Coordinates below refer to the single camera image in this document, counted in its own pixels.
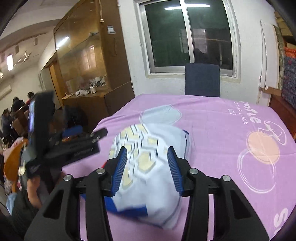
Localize blue red white hooded jacket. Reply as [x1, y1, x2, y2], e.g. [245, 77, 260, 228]
[81, 122, 191, 230]

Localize person's left hand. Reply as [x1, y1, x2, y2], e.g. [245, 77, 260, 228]
[27, 176, 42, 209]

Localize orange wooden chair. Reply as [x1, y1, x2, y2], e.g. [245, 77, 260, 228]
[4, 137, 28, 195]

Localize wooden glass display cabinet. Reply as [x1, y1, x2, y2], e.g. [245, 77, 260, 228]
[47, 1, 134, 132]

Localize pink printed bed sheet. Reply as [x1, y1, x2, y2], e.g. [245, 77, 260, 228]
[64, 94, 295, 240]

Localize brown wooden side cabinet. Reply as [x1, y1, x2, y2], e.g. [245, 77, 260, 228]
[269, 95, 296, 140]

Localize dark blue chair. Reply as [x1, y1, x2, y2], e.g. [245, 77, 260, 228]
[185, 63, 221, 97]

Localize aluminium sliding window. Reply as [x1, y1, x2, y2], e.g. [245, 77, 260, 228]
[137, 1, 240, 83]

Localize stacked patterned boxes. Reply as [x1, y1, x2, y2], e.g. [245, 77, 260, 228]
[282, 47, 296, 109]

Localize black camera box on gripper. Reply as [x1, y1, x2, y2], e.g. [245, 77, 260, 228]
[28, 91, 55, 158]

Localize white board against wall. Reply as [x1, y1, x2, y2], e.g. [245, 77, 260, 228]
[258, 21, 280, 106]

